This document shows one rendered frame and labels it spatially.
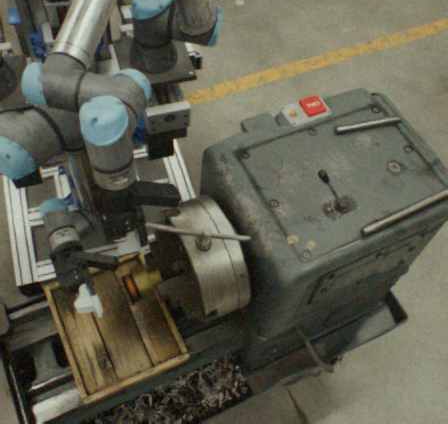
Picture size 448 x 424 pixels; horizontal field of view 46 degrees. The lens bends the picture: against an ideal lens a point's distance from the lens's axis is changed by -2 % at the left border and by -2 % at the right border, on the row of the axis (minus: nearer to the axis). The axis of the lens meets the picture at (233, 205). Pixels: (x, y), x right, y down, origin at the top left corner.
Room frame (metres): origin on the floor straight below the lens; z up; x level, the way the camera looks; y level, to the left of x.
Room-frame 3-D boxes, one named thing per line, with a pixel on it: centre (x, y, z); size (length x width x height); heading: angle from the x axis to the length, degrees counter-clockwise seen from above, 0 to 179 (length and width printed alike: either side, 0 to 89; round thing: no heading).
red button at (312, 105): (1.07, -0.18, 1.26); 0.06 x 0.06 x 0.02; 34
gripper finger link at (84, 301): (0.47, 0.32, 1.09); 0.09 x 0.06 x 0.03; 34
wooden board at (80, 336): (0.49, 0.27, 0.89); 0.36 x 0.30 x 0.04; 34
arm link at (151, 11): (1.27, 0.32, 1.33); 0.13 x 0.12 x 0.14; 87
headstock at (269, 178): (0.88, -0.25, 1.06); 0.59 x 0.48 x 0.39; 124
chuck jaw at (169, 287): (0.52, 0.08, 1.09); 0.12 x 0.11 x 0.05; 34
